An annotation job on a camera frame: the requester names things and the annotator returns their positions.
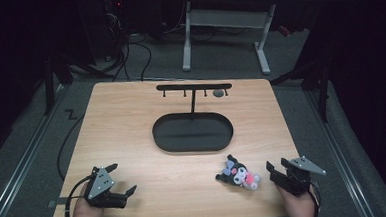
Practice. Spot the person's left hand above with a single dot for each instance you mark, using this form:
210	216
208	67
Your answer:
84	216

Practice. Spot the black metal stand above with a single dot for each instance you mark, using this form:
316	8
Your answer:
49	91
324	96

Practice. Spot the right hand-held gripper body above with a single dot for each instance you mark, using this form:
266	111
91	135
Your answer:
297	179

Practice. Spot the person's right hand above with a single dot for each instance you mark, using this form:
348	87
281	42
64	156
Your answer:
299	205

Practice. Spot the aluminium floor rail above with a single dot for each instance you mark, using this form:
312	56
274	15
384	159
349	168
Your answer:
345	168
17	171

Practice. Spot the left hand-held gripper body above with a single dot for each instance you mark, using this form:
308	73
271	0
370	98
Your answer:
100	188

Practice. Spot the grey round table grommet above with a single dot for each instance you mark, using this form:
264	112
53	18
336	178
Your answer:
218	93

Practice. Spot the white-framed wooden desk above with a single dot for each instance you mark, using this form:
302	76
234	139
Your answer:
224	19

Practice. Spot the black and pink plush toy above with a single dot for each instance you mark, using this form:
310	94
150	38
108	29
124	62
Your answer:
239	176

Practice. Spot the black hook stand with tray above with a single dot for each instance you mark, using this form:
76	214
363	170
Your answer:
192	133

